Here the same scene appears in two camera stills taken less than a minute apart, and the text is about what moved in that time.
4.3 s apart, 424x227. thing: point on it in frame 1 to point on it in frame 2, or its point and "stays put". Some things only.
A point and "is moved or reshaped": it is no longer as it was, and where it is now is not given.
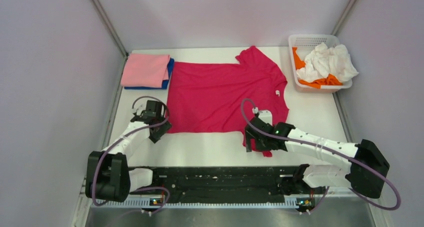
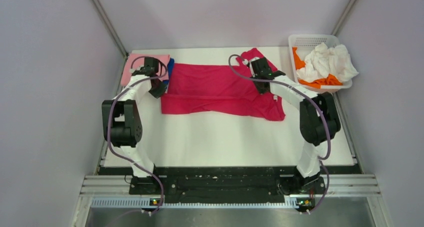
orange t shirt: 329,80 stays put
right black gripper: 258,146 to 261,91
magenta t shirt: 209,97 is moved or reshaped
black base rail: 221,184 stays put
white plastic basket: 306,44 stays put
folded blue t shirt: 165,83 stays put
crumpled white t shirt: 322,61 stays put
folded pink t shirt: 147,70 stays put
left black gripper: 155,136 to 161,90
